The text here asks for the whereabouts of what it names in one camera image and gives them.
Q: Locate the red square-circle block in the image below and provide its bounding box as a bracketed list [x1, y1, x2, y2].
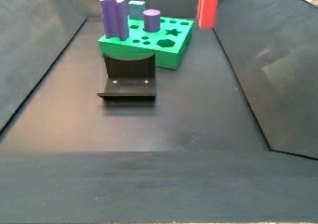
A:
[197, 0, 220, 29]

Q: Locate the green shape sorter board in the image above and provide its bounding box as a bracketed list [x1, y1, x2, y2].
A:
[98, 17, 194, 70]

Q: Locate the blue-grey square block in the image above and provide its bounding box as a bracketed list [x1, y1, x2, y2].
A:
[129, 0, 147, 20]

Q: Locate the black curved holder stand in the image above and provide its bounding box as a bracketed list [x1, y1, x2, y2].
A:
[98, 54, 157, 99]

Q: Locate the purple cylinder peg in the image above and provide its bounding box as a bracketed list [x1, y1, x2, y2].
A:
[143, 9, 161, 33]

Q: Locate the tall purple notched block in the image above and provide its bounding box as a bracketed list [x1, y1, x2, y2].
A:
[99, 0, 130, 40]

